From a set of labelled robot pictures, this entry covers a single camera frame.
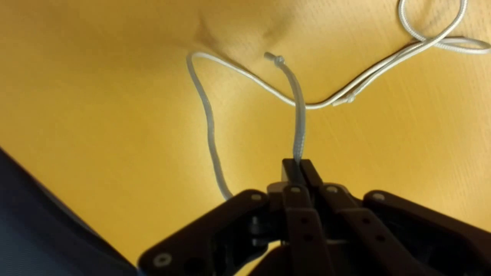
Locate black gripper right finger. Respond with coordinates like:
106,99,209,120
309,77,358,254
281,160,491,276

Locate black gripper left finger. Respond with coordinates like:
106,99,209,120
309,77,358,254
138,191,287,276

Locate white rope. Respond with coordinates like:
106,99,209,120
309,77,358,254
186,0,491,202

